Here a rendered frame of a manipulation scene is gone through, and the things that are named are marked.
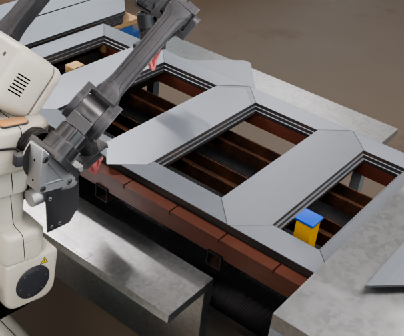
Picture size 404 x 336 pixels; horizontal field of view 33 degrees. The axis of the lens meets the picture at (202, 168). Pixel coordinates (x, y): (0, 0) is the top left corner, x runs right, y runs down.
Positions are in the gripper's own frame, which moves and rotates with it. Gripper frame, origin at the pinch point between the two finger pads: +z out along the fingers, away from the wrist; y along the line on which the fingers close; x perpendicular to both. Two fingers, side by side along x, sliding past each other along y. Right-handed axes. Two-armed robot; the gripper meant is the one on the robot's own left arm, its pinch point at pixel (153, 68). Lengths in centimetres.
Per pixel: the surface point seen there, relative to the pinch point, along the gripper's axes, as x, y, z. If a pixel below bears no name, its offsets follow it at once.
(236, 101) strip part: -22.4, -17.8, 18.2
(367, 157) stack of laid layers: -26, -68, 32
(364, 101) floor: -220, 29, 99
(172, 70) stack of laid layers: -26.8, 15.7, 11.7
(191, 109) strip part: -5.7, -10.1, 15.9
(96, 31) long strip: -29, 58, 0
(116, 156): 35.4, -13.2, 15.5
